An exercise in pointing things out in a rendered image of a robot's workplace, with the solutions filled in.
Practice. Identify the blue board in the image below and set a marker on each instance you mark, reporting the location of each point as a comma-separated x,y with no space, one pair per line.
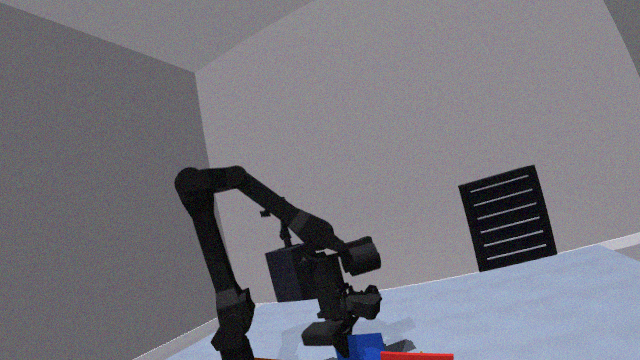
364,347

